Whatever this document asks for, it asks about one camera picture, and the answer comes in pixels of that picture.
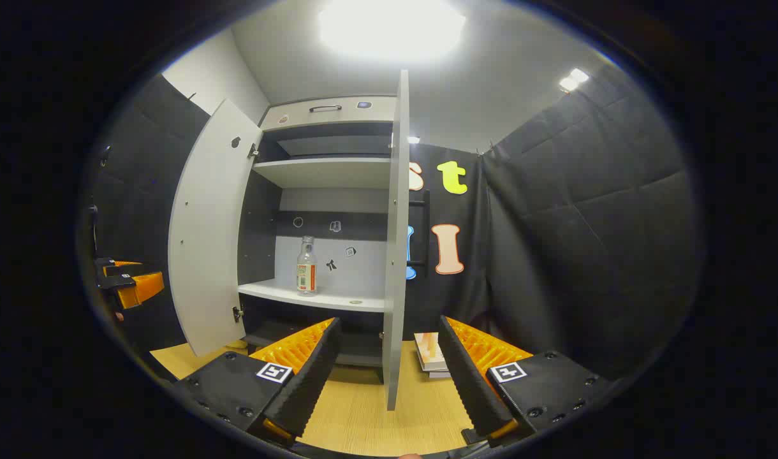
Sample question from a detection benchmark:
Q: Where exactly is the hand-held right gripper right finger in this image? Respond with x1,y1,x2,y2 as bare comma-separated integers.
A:
437,315,613,447

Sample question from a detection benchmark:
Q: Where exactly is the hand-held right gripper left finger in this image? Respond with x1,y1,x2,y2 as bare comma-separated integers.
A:
172,317,343,447

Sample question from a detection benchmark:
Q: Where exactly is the clear bottle with orange label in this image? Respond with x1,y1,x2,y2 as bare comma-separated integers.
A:
296,235,318,296

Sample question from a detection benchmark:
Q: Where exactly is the grey cabinet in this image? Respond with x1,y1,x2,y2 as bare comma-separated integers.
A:
236,96,399,372

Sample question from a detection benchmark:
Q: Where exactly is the grey cabinet drawer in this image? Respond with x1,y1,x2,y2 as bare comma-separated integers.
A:
260,96,397,132

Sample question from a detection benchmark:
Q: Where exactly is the white and orange book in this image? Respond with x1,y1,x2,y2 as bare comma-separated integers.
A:
414,331,449,372

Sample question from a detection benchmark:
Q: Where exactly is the large ceiling light panel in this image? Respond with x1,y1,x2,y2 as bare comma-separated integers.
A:
318,0,466,63

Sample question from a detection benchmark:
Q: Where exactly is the black door handle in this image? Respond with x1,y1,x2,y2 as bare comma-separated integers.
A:
409,190,431,276

